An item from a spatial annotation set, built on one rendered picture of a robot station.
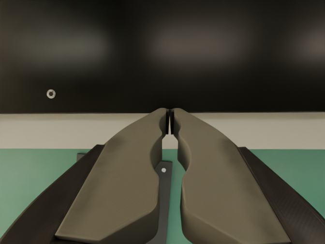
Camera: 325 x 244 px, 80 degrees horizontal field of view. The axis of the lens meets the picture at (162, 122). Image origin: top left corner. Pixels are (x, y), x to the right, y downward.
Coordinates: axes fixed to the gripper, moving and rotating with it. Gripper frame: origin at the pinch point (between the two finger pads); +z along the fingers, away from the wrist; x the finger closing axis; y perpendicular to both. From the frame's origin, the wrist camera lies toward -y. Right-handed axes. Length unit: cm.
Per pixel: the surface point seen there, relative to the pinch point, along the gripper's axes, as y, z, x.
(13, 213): 89, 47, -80
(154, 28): -3.2, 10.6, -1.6
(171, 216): 87, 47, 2
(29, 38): -2.3, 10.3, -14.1
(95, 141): 7.9, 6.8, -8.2
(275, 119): 5.4, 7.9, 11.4
